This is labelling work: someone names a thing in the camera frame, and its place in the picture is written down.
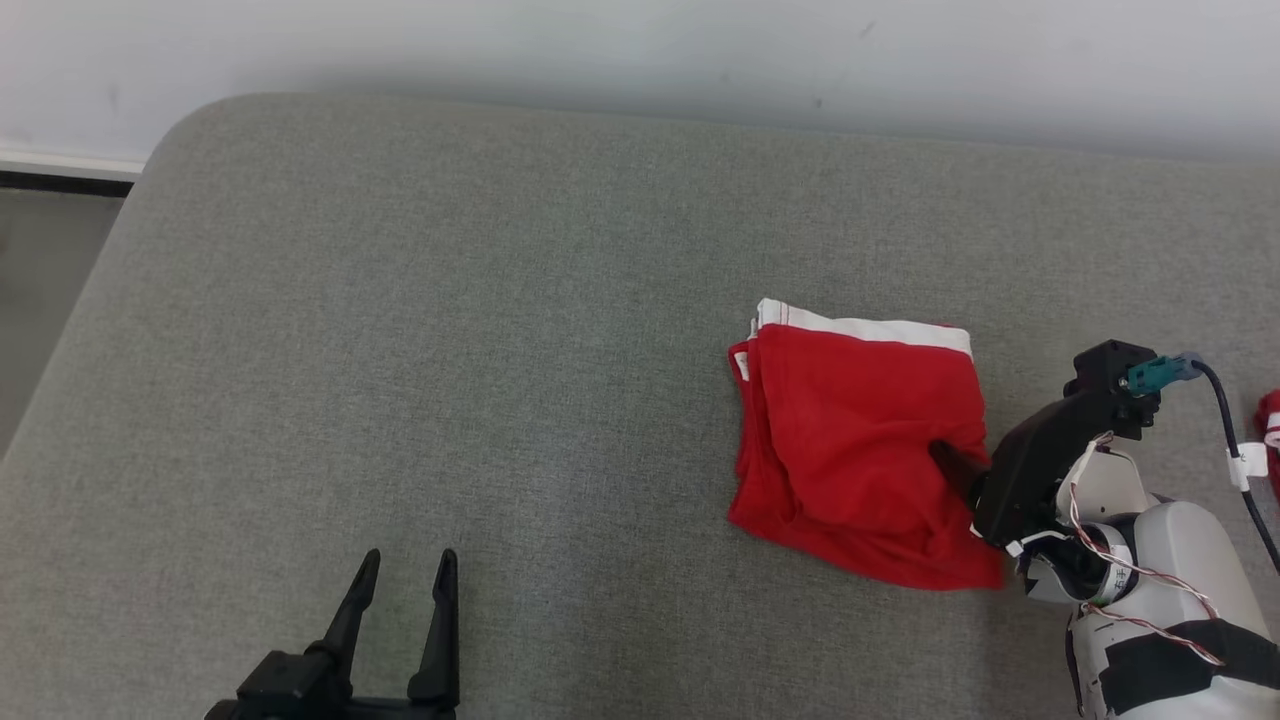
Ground black cable with teal plug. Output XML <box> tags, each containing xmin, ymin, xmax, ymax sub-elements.
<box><xmin>1127</xmin><ymin>351</ymin><xmax>1280</xmax><ymax>578</ymax></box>

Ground red shorts with white stripe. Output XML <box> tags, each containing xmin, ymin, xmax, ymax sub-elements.
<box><xmin>726</xmin><ymin>297</ymin><xmax>1006</xmax><ymax>592</ymax></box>

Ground grey fabric sofa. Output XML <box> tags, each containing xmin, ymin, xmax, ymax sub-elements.
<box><xmin>0</xmin><ymin>93</ymin><xmax>1280</xmax><ymax>720</ymax></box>

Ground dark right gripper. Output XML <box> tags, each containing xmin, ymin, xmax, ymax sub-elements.
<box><xmin>928</xmin><ymin>388</ymin><xmax>1151</xmax><ymax>553</ymax></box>

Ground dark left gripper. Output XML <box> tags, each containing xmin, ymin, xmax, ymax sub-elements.
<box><xmin>204</xmin><ymin>547</ymin><xmax>462</xmax><ymax>720</ymax></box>

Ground red Bulls basketball jersey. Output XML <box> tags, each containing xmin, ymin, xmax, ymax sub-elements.
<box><xmin>1254</xmin><ymin>388</ymin><xmax>1280</xmax><ymax>503</ymax></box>

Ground white and black baseboard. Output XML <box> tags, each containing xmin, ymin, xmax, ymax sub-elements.
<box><xmin>0</xmin><ymin>148</ymin><xmax>148</xmax><ymax>198</ymax></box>

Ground thin red white wires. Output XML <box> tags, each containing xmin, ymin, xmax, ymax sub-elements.
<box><xmin>1064</xmin><ymin>430</ymin><xmax>1227</xmax><ymax>668</ymax></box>

